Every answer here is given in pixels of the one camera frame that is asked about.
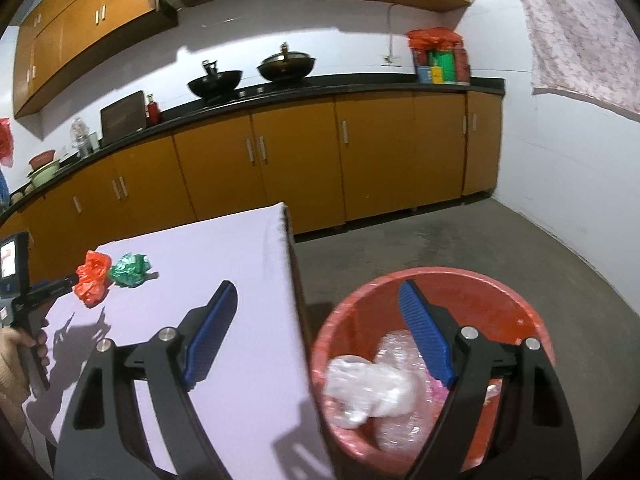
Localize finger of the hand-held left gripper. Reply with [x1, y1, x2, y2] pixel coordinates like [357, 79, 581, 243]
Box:
[29, 273, 80, 307]

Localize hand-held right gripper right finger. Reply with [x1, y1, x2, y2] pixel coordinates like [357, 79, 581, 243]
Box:
[398, 279, 584, 480]

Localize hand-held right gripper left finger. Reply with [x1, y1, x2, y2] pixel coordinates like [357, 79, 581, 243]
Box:
[54, 281, 239, 480]

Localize clear bubble wrap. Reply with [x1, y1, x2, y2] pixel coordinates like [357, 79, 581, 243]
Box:
[372, 329, 453, 452]

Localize small orange plastic bag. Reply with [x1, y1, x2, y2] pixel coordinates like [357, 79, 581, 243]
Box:
[74, 251, 113, 308]

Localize pink plastic bag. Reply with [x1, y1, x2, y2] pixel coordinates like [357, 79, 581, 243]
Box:
[425, 376, 449, 404]

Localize white plastic bag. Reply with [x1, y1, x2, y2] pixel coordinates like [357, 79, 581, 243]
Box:
[323, 355, 427, 429]

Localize red plastic bin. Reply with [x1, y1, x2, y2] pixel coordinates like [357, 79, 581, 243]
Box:
[310, 267, 557, 474]

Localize person's left hand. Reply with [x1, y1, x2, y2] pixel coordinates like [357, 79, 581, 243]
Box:
[0, 326, 50, 405]

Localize dark green plastic bag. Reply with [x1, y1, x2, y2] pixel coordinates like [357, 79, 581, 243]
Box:
[108, 252, 153, 288]

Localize green basin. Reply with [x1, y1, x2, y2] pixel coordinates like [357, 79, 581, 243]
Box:
[26, 160, 64, 182]

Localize hanging red plastic bag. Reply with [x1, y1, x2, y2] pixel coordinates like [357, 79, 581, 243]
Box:
[0, 117, 14, 169]

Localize glass jar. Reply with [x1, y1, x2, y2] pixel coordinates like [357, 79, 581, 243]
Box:
[69, 117, 92, 159]

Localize dark cutting board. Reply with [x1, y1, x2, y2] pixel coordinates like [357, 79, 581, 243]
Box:
[100, 90, 147, 146]

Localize wooden lower kitchen cabinets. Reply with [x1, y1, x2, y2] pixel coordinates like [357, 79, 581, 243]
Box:
[0, 88, 504, 242]

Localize black countertop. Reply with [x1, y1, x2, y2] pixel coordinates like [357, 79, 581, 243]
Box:
[0, 75, 506, 223]

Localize long wooden upper cabinets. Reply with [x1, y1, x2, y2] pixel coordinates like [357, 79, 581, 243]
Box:
[12, 0, 179, 119]

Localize black wok with lid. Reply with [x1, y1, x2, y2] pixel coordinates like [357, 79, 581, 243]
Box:
[257, 42, 318, 84]

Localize orange bag on crate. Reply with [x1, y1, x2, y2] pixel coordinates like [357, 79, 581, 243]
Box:
[405, 27, 464, 52]

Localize pink floral cloth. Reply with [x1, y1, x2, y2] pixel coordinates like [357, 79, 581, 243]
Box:
[506, 0, 640, 122]

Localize black wok with handle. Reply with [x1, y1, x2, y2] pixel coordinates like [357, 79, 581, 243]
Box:
[187, 59, 245, 100]

